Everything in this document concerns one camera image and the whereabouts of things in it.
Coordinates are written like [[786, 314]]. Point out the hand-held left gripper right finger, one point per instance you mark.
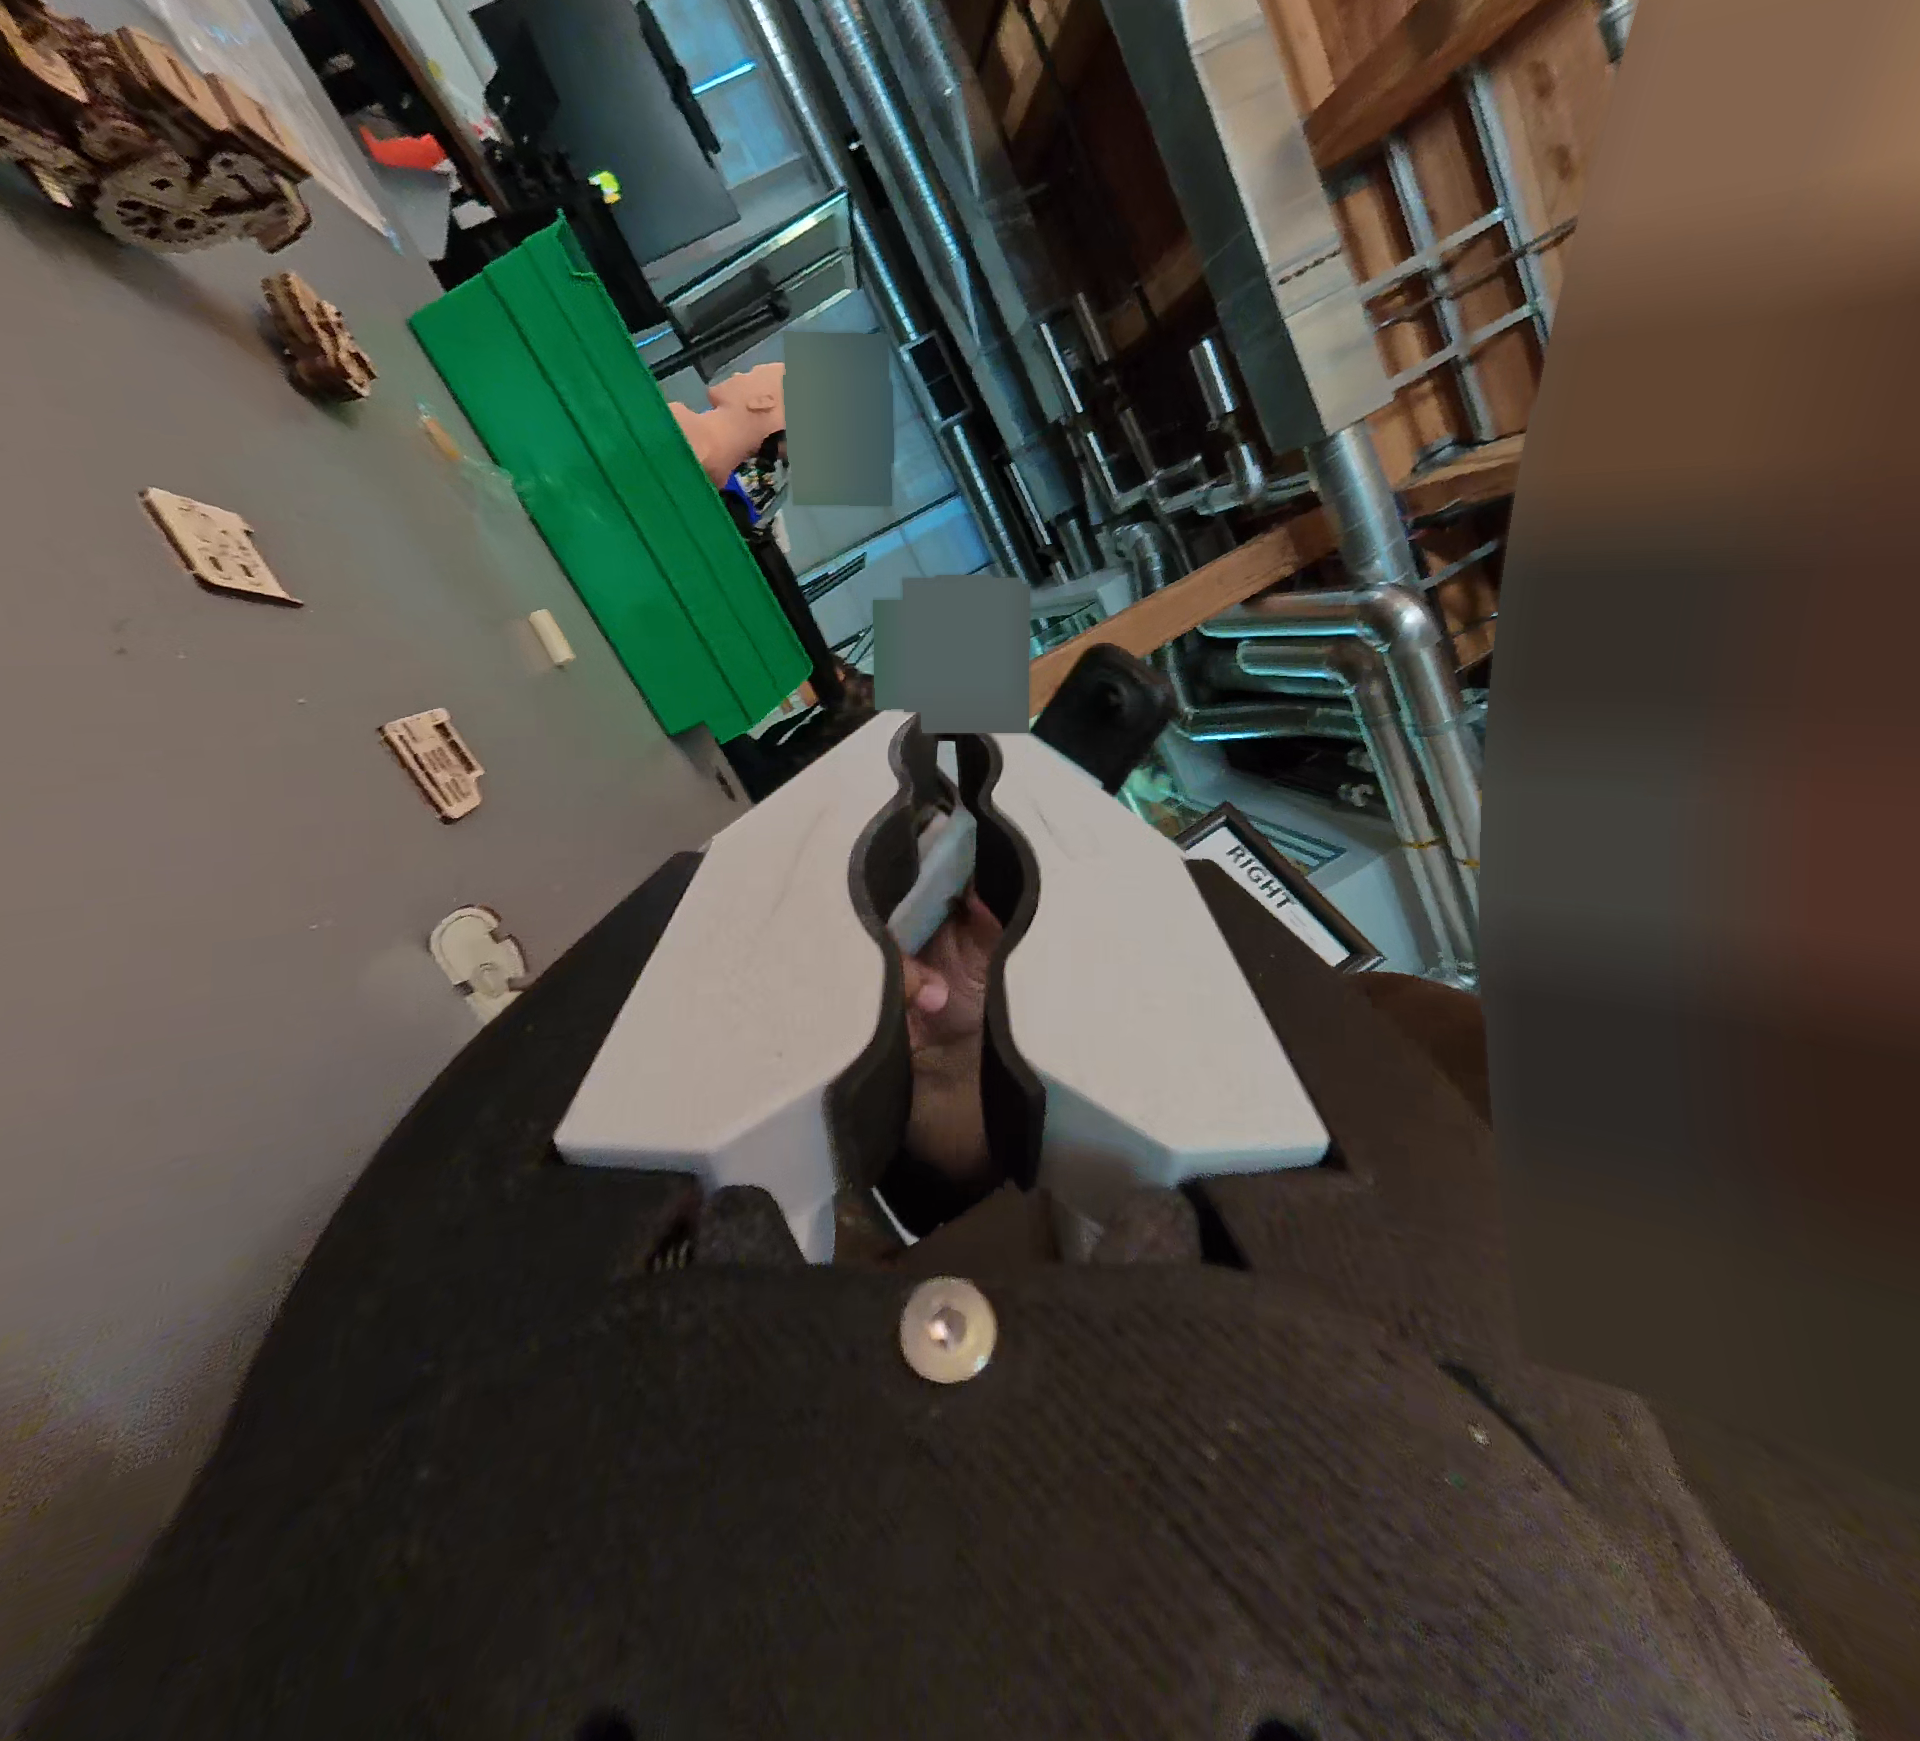
[[1154, 992]]

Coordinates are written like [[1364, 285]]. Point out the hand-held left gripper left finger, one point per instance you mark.
[[704, 992]]

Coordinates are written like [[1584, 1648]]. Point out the grey desk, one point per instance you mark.
[[225, 1097]]

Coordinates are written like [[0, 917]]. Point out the person's right hand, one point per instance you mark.
[[949, 1021]]

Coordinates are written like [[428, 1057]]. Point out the rounded notched wooden piece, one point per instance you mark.
[[477, 959]]

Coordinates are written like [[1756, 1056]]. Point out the wooden piece with slot cutouts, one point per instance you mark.
[[435, 763]]

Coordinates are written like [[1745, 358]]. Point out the white wax cylinder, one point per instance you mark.
[[550, 639]]

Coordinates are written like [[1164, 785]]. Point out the green plastic bin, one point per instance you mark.
[[600, 467]]

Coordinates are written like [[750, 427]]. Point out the clear plastic bag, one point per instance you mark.
[[477, 469]]

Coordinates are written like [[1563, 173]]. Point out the small tan piece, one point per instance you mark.
[[438, 437]]

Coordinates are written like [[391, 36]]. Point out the wooden piece with round cutouts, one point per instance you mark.
[[219, 545]]

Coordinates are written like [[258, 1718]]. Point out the small wooden model part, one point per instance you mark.
[[318, 339]]

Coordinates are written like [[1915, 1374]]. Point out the black monitor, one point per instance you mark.
[[600, 91]]

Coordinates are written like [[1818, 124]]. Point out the large wooden model motorcycle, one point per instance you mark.
[[164, 150]]

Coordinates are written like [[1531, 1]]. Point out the rectangular metal duct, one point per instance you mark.
[[1214, 150]]

